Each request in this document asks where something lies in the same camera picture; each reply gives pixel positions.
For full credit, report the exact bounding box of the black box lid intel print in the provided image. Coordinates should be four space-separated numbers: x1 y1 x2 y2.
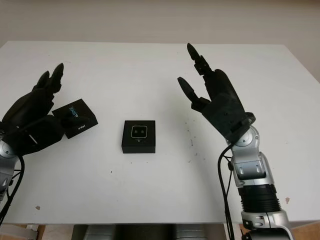
50 98 99 140

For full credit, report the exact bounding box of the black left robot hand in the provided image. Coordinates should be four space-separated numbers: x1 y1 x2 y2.
0 62 89 137

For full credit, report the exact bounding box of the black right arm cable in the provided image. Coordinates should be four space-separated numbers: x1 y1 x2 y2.
217 144 236 240

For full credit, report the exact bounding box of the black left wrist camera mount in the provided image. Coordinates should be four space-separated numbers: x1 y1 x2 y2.
4 114 64 157

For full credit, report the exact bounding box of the dark grey robot torso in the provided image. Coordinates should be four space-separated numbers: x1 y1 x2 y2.
72 223 227 240

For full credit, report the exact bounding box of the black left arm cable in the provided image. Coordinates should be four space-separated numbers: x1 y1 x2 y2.
0 154 26 226

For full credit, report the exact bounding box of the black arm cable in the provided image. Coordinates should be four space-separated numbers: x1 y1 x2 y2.
0 154 26 226
217 144 236 240

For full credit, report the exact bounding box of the black camera box base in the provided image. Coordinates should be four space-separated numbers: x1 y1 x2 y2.
120 119 157 155

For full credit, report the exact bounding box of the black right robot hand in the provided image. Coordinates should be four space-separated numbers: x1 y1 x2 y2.
176 42 242 113

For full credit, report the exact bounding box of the small silver cube camera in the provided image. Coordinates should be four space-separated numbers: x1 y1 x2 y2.
130 125 149 139

